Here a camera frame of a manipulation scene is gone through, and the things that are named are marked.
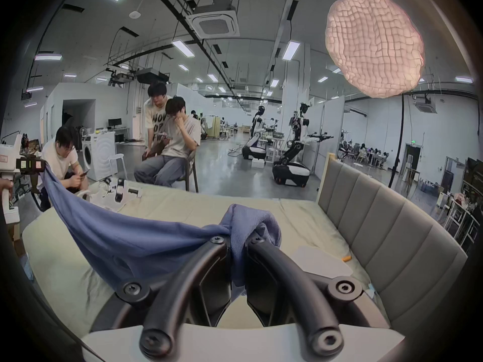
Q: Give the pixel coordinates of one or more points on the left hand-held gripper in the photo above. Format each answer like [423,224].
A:
[8,153]

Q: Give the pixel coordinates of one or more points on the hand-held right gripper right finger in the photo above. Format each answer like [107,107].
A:
[286,273]

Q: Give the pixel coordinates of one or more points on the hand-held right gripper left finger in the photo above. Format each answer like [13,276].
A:
[177,277]

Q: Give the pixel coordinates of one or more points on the blue garment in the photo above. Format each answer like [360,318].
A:
[151,240]

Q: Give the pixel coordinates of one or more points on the person's left hand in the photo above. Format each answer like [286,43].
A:
[5,187]

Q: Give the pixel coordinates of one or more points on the white paper sheet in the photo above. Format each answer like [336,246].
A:
[320,260]

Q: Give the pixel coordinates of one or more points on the white washing machine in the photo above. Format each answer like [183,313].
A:
[99,153]

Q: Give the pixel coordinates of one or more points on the bed with pale green sheet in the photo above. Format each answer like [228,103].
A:
[196,209]

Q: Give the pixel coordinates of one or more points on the white stool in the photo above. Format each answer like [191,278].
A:
[117,162]

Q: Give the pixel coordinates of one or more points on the spare white hand-held gripper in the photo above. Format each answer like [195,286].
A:
[113,194]

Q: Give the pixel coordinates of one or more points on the desk with monitors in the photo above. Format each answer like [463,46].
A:
[117,125]

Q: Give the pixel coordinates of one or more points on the grey chair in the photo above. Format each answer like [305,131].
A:
[190,174]

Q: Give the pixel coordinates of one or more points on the grey padded headboard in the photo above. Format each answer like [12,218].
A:
[392,240]

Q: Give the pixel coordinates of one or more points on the black and white wheeled robot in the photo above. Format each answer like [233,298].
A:
[292,157]

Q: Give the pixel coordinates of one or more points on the white humanoid robot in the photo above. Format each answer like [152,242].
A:
[256,136]

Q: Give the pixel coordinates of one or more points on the group of people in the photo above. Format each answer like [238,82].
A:
[364,151]

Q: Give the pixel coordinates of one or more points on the floor lamp with pink shade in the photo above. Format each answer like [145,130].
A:
[373,43]

